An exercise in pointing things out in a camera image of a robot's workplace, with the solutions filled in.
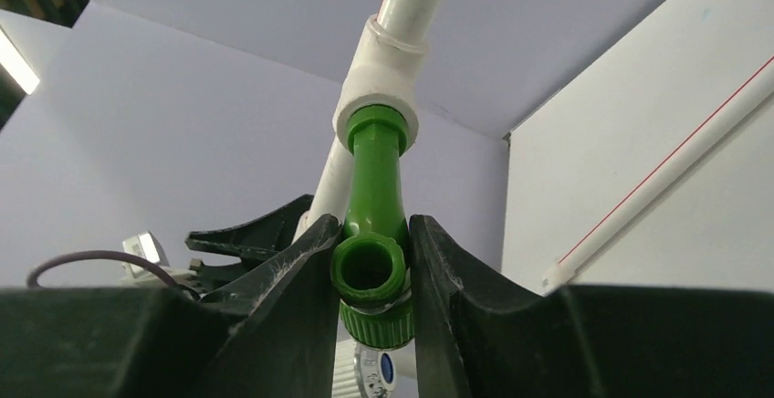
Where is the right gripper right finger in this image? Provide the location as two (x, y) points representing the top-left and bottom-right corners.
(409, 215), (773, 397)

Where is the white plastic faucet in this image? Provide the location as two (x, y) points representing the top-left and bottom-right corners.
(330, 339), (417, 397)

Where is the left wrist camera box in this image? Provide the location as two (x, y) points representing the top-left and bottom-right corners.
(120, 231), (195, 287)

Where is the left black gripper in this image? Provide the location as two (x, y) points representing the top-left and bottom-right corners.
(183, 194), (313, 299)

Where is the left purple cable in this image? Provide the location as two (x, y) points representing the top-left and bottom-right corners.
(26, 249), (201, 299)

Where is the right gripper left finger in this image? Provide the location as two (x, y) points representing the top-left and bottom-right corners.
(1, 215), (341, 397)

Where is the green plastic faucet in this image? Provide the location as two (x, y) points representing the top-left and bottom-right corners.
(330, 105), (414, 351)

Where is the white PVC pipe frame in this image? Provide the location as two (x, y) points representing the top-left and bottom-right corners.
(298, 0), (773, 297)

